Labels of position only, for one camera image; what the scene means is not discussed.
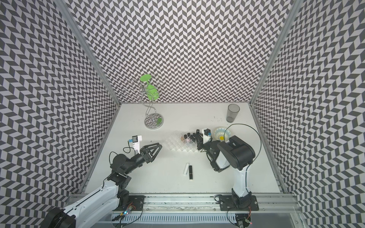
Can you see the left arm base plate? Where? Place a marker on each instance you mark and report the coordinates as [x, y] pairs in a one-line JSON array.
[[132, 200]]

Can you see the wire jewelry tree green leaves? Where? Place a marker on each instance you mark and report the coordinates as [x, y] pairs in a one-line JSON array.
[[148, 95]]

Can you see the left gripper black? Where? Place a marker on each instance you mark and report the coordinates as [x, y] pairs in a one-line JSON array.
[[147, 157]]

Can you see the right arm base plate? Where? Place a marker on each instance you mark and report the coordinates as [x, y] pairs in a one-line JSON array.
[[231, 203]]

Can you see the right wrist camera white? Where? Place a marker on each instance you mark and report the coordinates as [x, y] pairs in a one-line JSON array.
[[206, 135]]

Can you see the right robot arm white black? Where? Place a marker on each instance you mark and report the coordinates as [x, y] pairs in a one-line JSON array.
[[234, 153]]

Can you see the white lipstick tube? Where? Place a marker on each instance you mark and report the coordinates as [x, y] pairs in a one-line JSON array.
[[186, 169]]

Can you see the aluminium front rail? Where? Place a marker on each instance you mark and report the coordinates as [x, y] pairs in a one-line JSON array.
[[208, 203]]

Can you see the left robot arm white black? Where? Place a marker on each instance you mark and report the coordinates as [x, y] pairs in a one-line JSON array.
[[111, 195]]

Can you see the grey translucent cup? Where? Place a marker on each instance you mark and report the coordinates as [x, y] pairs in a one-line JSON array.
[[232, 112]]

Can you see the patterned small bowl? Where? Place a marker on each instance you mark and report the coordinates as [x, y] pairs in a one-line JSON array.
[[222, 134]]

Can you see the black lipstick gold band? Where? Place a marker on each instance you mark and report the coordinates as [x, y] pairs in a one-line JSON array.
[[190, 172]]

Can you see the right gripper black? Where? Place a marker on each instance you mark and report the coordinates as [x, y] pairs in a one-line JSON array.
[[198, 139]]

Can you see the clear plastic lipstick organizer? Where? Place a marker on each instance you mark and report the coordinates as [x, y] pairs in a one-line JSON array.
[[173, 143]]

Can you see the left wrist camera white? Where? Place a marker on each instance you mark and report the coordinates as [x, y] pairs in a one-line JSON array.
[[135, 141]]

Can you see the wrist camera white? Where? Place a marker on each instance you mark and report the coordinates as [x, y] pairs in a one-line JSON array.
[[206, 135], [135, 141]]

